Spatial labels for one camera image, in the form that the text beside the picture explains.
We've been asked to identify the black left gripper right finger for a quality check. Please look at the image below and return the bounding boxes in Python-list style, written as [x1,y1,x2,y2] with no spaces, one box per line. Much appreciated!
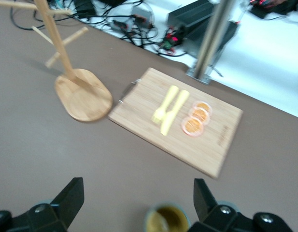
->
[186,177,294,232]

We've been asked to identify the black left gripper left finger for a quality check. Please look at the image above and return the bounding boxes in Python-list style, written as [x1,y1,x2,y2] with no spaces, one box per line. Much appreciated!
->
[0,176,85,232]

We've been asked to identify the teal ceramic cup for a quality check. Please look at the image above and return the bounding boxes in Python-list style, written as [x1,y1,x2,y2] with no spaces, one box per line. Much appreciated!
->
[144,202,191,232]

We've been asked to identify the bamboo cutting board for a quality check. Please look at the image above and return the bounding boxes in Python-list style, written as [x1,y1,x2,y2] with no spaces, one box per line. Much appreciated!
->
[107,67,244,180]

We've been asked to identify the orange slice toy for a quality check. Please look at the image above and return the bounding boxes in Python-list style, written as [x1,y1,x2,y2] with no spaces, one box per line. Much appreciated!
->
[181,117,204,138]
[189,107,210,126]
[193,100,213,116]

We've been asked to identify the yellow plastic knife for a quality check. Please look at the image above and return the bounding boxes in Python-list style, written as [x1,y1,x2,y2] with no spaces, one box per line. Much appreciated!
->
[160,89,190,136]

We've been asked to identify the wooden mug tree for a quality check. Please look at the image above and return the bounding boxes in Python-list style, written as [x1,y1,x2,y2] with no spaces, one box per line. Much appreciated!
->
[8,0,114,123]

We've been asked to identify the yellow plastic fork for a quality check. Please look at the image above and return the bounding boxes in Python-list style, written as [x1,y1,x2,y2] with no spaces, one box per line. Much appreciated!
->
[151,85,180,126]

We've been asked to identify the black equipment box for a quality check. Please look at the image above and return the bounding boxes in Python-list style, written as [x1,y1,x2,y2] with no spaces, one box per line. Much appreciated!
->
[167,0,239,58]

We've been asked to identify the grey electronics box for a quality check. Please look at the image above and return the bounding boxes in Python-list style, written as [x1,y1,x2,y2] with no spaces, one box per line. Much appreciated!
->
[130,4,155,27]

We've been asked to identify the dark device with red light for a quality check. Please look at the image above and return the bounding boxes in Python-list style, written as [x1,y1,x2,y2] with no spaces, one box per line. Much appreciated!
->
[250,0,298,19]

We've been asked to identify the metal post with bracket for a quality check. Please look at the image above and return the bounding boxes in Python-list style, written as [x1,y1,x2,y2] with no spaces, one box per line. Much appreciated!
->
[186,0,236,85]

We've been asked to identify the tangled black cables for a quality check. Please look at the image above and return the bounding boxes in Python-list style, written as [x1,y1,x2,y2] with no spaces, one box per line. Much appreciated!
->
[73,0,188,58]

